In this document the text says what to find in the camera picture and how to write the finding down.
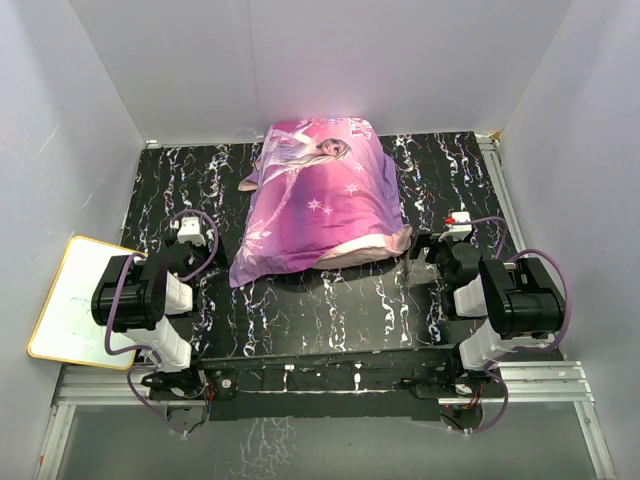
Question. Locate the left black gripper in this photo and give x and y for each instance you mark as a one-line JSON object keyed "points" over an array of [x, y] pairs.
{"points": [[202, 249]]}

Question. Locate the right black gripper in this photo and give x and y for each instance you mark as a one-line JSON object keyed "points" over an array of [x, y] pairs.
{"points": [[426, 240]]}

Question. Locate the pink purple printed pillowcase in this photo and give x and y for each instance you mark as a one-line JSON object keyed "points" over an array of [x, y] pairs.
{"points": [[324, 195]]}

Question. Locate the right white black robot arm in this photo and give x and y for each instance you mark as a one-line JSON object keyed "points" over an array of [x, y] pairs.
{"points": [[522, 308]]}

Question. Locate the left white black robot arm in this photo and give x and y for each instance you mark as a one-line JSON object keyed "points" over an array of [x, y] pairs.
{"points": [[136, 297]]}

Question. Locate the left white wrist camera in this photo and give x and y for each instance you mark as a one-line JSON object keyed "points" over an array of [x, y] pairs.
{"points": [[190, 230]]}

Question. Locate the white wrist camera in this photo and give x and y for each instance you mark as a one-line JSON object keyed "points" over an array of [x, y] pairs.
{"points": [[190, 230], [458, 226]]}

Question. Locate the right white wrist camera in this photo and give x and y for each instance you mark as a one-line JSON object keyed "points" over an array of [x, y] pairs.
{"points": [[458, 226]]}

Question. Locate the white board with yellow frame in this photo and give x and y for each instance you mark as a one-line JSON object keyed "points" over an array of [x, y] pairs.
{"points": [[65, 331]]}

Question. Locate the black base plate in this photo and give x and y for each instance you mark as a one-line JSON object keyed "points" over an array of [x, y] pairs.
{"points": [[409, 383]]}

